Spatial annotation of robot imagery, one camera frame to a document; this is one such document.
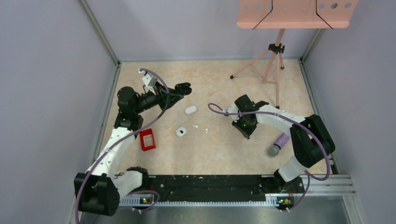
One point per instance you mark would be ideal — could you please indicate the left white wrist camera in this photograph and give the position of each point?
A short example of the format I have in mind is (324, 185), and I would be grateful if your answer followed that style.
(150, 80)

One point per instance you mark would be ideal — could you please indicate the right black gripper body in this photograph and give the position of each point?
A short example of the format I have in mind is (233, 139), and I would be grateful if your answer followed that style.
(243, 124)

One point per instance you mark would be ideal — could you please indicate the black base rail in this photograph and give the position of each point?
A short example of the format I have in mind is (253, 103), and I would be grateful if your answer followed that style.
(219, 188)

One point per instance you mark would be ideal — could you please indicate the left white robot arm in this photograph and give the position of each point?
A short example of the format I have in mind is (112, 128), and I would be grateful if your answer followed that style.
(97, 191)

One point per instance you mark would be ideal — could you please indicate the small white square earbud case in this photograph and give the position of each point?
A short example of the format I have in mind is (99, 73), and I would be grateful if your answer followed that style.
(180, 132)

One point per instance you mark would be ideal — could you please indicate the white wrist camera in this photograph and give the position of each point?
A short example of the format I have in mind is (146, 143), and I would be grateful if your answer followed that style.
(233, 111)
(150, 80)

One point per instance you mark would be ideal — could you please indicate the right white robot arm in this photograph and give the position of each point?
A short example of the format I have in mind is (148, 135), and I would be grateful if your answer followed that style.
(310, 138)

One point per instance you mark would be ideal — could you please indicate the white oval charging case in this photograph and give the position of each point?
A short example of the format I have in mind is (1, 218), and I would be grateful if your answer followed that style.
(190, 110)

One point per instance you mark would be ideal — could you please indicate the black oval earbud case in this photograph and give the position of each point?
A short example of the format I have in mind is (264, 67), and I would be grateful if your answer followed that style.
(183, 88)

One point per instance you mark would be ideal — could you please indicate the red plastic box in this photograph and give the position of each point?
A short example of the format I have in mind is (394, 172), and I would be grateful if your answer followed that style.
(147, 140)

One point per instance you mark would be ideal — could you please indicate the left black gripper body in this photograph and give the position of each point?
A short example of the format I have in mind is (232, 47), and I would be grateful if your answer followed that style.
(159, 98)

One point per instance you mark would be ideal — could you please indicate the purple handheld microphone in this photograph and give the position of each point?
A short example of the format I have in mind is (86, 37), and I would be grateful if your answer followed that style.
(279, 143)

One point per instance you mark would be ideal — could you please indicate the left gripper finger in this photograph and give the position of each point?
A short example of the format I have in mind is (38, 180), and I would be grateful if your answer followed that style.
(170, 100)
(172, 93)

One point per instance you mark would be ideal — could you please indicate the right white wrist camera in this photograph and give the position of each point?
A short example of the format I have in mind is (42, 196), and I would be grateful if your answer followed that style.
(233, 111)

